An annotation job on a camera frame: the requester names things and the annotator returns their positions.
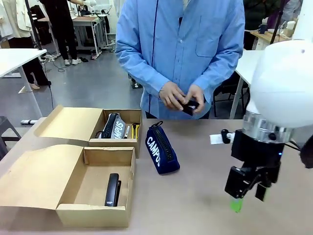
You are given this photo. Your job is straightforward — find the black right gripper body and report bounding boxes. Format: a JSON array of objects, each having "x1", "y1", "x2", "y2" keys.
[{"x1": 231, "y1": 129, "x2": 286, "y2": 184}]

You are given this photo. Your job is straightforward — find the black rectangular device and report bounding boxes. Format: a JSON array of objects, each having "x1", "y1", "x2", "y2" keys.
[{"x1": 176, "y1": 99, "x2": 201, "y2": 116}]

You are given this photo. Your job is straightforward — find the yellow utility knife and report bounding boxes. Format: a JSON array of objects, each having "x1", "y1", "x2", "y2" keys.
[{"x1": 131, "y1": 123, "x2": 141, "y2": 141}]

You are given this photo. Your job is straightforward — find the black stapler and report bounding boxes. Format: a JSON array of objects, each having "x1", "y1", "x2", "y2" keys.
[{"x1": 104, "y1": 173, "x2": 122, "y2": 207}]

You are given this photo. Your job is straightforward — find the person's right forearm blue sleeve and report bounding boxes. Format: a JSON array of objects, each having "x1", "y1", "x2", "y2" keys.
[{"x1": 114, "y1": 46, "x2": 172, "y2": 95}]

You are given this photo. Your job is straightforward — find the person's left forearm blue sleeve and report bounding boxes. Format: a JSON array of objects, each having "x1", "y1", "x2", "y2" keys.
[{"x1": 195, "y1": 47, "x2": 246, "y2": 105}]

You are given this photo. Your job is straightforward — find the cardboard box holding stapler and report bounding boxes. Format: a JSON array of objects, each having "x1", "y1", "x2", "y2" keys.
[{"x1": 0, "y1": 144, "x2": 136, "y2": 228}]

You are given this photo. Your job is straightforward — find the cardboard box holding pencil case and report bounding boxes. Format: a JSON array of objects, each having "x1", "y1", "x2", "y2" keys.
[{"x1": 34, "y1": 104, "x2": 143, "y2": 159}]

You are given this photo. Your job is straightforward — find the person's left hand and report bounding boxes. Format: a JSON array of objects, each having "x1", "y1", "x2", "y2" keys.
[{"x1": 185, "y1": 84, "x2": 205, "y2": 114}]

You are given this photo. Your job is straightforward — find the person's right hand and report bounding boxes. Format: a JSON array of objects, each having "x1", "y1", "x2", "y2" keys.
[{"x1": 158, "y1": 81, "x2": 189, "y2": 111}]

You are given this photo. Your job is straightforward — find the white paper label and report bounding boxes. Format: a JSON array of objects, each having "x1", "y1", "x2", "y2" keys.
[{"x1": 209, "y1": 134, "x2": 224, "y2": 145}]

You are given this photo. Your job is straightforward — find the black chair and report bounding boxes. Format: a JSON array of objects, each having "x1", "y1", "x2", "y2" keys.
[{"x1": 212, "y1": 70, "x2": 250, "y2": 118}]

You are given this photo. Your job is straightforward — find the white table with metal legs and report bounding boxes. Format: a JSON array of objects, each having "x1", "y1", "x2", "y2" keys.
[{"x1": 229, "y1": 50, "x2": 266, "y2": 120}]

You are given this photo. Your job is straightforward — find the blue Campus pencil case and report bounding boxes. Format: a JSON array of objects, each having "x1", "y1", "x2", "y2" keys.
[{"x1": 146, "y1": 121, "x2": 181, "y2": 175}]

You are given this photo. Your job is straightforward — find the wooden top table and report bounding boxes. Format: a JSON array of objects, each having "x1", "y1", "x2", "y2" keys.
[{"x1": 249, "y1": 28, "x2": 295, "y2": 51}]

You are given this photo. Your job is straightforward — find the person's torso blue shirt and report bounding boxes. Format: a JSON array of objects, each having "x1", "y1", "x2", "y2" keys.
[{"x1": 114, "y1": 0, "x2": 246, "y2": 120}]

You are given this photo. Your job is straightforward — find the bystander in dark jacket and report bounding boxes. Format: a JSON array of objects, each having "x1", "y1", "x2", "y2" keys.
[{"x1": 243, "y1": 0, "x2": 298, "y2": 51}]

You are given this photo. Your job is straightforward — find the grey Campus pencil case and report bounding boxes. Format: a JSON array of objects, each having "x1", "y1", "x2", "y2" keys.
[{"x1": 99, "y1": 113, "x2": 127, "y2": 140}]

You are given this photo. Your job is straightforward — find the white workbench with shelves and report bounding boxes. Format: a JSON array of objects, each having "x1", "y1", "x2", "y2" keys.
[{"x1": 70, "y1": 13, "x2": 111, "y2": 57}]

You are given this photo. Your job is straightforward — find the bystander in black clothes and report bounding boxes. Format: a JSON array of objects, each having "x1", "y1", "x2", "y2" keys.
[{"x1": 40, "y1": 0, "x2": 83, "y2": 66}]

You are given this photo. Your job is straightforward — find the grey stool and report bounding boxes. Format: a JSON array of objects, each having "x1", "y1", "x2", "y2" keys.
[{"x1": 0, "y1": 116, "x2": 22, "y2": 161}]

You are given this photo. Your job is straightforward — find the white desk with thin legs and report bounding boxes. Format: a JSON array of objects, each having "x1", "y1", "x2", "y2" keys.
[{"x1": 0, "y1": 48, "x2": 48, "y2": 118}]

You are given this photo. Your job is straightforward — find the black tripod pole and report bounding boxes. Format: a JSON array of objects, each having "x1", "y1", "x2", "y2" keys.
[{"x1": 24, "y1": 0, "x2": 44, "y2": 51}]

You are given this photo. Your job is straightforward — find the bystander in cream jacket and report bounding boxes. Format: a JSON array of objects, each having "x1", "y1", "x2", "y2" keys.
[{"x1": 0, "y1": 0, "x2": 52, "y2": 90}]

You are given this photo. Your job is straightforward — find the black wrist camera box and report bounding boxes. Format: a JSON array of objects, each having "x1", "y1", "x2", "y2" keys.
[{"x1": 224, "y1": 166, "x2": 246, "y2": 198}]

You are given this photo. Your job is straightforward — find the black cable plug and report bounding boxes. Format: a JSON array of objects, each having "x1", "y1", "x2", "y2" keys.
[{"x1": 221, "y1": 129, "x2": 236, "y2": 145}]

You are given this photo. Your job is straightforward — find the black cable sleeve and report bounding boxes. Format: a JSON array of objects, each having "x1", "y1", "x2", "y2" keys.
[{"x1": 300, "y1": 136, "x2": 313, "y2": 169}]

